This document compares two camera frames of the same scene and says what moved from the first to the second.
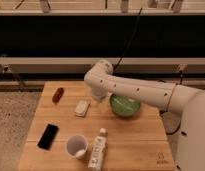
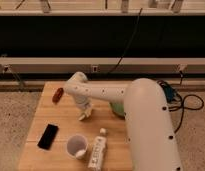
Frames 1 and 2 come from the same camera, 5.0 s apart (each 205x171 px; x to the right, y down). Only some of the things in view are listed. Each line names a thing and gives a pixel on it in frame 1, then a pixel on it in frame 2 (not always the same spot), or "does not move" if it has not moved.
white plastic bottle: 98,150 does not move
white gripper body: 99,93 → 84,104
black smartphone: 48,136 does not move
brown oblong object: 57,95 does not move
